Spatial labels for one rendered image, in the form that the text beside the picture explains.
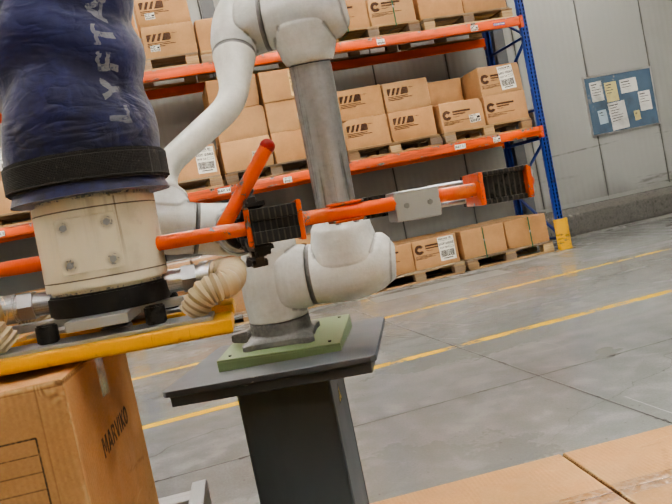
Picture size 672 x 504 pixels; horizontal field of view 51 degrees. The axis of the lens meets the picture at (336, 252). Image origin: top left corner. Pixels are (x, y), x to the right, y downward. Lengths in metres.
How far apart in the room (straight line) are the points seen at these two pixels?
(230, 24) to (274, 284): 0.62
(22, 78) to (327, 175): 0.86
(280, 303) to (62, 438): 0.92
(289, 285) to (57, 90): 0.90
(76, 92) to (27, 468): 0.47
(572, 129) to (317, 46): 9.76
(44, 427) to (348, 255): 0.96
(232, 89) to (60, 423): 0.91
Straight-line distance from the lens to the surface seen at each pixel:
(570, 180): 11.21
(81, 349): 0.95
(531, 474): 1.38
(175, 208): 1.37
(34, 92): 1.01
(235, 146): 8.32
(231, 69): 1.63
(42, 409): 0.91
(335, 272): 1.70
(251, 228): 1.02
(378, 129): 8.70
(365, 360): 1.57
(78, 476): 0.93
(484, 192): 1.08
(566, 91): 11.36
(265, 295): 1.74
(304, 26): 1.68
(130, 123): 1.01
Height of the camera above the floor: 1.08
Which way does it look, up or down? 3 degrees down
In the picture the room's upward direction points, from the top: 12 degrees counter-clockwise
